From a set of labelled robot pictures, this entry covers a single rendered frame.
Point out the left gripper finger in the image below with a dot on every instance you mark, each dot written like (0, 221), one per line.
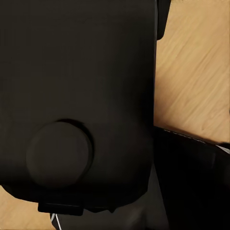
(194, 198)

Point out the digital camera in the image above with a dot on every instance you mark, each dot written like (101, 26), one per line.
(77, 85)

